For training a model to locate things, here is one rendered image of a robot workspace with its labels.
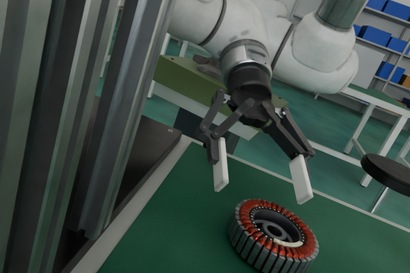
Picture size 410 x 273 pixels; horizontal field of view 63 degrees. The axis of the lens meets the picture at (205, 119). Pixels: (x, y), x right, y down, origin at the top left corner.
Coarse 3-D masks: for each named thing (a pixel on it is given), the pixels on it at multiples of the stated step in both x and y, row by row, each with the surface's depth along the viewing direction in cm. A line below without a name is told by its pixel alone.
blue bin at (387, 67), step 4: (380, 64) 605; (384, 64) 585; (388, 64) 584; (380, 68) 596; (384, 68) 587; (388, 68) 585; (392, 68) 584; (400, 68) 581; (376, 72) 607; (380, 72) 590; (384, 72) 588; (388, 72) 587; (396, 72) 584; (400, 72) 583; (380, 76) 592; (384, 76) 590; (388, 76) 589; (392, 76) 587; (396, 76) 586; (400, 76) 585; (392, 80) 589; (396, 80) 588
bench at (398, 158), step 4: (408, 140) 347; (404, 144) 352; (408, 144) 347; (404, 148) 349; (408, 148) 348; (400, 152) 353; (404, 152) 350; (400, 156) 352; (404, 156) 351; (396, 160) 355; (400, 160) 348; (404, 160) 342; (404, 164) 338; (408, 164) 334
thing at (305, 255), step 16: (240, 208) 42; (256, 208) 44; (272, 208) 45; (240, 224) 40; (256, 224) 45; (272, 224) 43; (288, 224) 44; (304, 224) 44; (240, 240) 39; (256, 240) 38; (272, 240) 39; (288, 240) 44; (304, 240) 41; (256, 256) 38; (272, 256) 37; (288, 256) 37; (304, 256) 38; (272, 272) 37; (288, 272) 38; (304, 272) 39
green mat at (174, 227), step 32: (192, 160) 58; (160, 192) 46; (192, 192) 49; (224, 192) 52; (256, 192) 55; (288, 192) 59; (160, 224) 40; (192, 224) 42; (224, 224) 44; (320, 224) 53; (352, 224) 57; (384, 224) 61; (128, 256) 34; (160, 256) 35; (192, 256) 37; (224, 256) 39; (320, 256) 45; (352, 256) 48; (384, 256) 51
